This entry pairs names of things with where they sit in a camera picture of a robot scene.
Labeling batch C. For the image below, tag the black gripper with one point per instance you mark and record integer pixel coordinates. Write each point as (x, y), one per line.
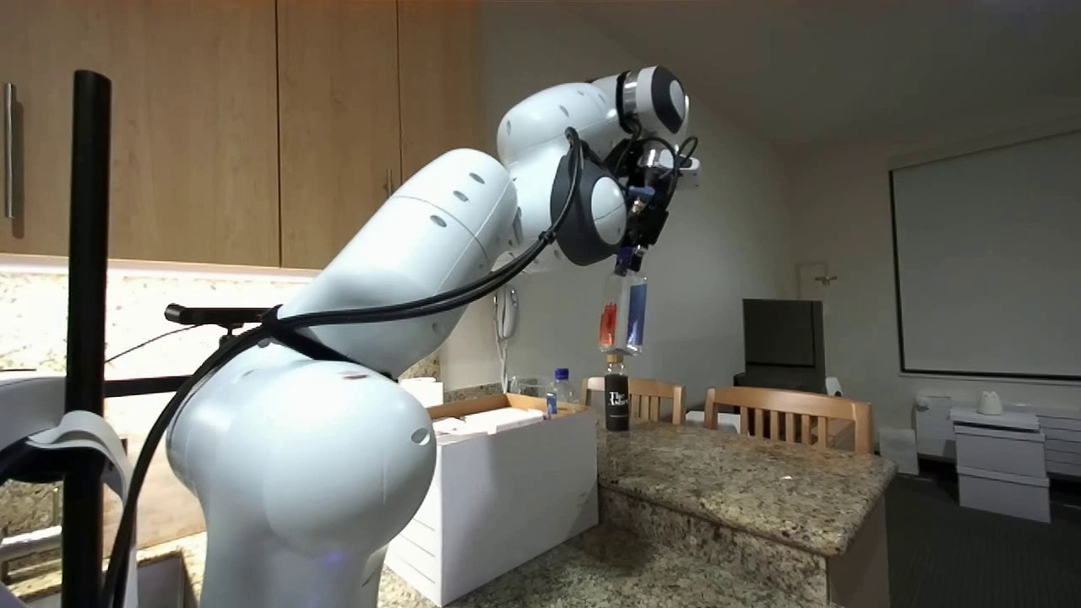
(651, 209)

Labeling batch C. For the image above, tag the red blue label water bottle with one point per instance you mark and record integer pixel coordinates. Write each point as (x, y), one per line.
(635, 315)

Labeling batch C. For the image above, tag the clear bottle blue cap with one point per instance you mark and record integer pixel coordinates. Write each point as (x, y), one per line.
(559, 393)

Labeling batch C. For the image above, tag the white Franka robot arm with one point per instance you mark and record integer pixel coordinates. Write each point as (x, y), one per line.
(340, 451)

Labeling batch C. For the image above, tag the white cardboard box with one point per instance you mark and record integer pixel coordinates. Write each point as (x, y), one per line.
(518, 495)

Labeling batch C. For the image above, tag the wooden slatted chair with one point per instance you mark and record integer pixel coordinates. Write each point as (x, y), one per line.
(659, 393)
(811, 405)

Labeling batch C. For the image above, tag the dark bottle black label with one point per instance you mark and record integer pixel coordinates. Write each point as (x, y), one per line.
(615, 401)

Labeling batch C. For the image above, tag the black television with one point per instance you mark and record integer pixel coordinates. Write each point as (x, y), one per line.
(781, 340)

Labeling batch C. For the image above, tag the white projection screen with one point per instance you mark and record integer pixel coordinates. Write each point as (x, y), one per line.
(991, 257)

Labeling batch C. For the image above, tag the white cup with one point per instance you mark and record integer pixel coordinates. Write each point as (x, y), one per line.
(991, 405)

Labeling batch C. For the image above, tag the white low cabinet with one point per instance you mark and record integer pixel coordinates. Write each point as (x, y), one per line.
(1002, 460)

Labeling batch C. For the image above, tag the black vertical pole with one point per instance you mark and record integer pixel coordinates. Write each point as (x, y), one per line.
(85, 281)

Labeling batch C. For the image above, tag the white wall phone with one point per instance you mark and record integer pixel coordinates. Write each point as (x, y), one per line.
(505, 315)

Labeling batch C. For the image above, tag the wooden wall cabinets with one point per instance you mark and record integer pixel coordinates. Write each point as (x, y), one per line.
(191, 138)

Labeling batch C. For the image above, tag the white pole bracket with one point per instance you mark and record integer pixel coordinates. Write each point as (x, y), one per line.
(79, 433)

